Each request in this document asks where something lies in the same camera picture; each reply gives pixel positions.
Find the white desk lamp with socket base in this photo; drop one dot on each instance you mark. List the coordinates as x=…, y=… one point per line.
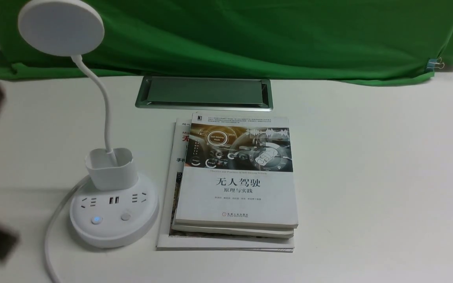
x=118, y=204

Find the bottom white magazine book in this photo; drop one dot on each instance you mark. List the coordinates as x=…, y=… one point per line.
x=169, y=239

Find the middle white book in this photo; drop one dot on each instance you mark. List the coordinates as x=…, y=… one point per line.
x=226, y=232

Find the top white self-driving book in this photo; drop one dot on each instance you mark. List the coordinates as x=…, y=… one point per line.
x=238, y=172

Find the green backdrop cloth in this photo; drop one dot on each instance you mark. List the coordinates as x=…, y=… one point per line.
x=364, y=42

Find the blue binder clip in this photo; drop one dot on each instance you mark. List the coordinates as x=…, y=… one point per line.
x=434, y=65

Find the silver desk cable grommet box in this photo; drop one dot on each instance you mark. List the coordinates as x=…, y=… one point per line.
x=205, y=93

